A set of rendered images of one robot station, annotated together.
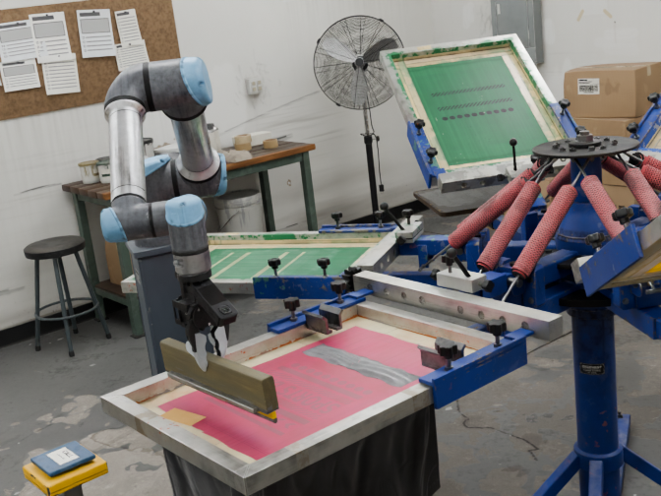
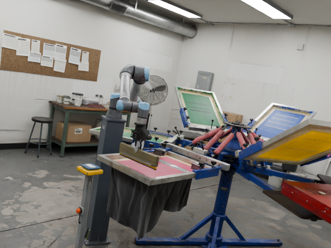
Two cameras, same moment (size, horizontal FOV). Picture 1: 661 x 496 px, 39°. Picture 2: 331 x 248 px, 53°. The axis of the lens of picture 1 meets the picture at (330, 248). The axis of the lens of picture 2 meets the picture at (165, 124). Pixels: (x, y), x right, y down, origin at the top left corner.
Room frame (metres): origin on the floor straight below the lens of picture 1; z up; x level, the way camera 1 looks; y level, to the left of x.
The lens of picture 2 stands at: (-0.49, 0.54, 1.66)
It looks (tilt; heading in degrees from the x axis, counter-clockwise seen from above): 8 degrees down; 350
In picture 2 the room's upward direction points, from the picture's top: 10 degrees clockwise
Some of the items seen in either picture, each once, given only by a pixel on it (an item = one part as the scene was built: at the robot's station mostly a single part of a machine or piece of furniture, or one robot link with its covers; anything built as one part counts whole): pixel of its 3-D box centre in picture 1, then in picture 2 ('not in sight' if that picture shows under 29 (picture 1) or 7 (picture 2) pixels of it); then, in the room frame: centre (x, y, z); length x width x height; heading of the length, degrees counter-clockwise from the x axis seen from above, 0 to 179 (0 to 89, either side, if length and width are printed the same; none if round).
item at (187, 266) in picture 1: (191, 262); (141, 120); (1.86, 0.29, 1.31); 0.08 x 0.08 x 0.05
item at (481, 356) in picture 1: (474, 368); (206, 172); (1.93, -0.29, 0.98); 0.30 x 0.05 x 0.07; 128
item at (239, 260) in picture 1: (304, 235); (148, 130); (2.99, 0.08, 1.05); 1.08 x 0.61 x 0.23; 68
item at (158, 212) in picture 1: (180, 216); (139, 108); (1.97, 0.31, 1.39); 0.11 x 0.11 x 0.08; 4
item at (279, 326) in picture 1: (319, 320); (156, 152); (2.37, 0.05, 0.98); 0.30 x 0.05 x 0.07; 128
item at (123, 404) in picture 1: (314, 376); (159, 164); (2.01, 0.07, 0.97); 0.79 x 0.58 x 0.04; 128
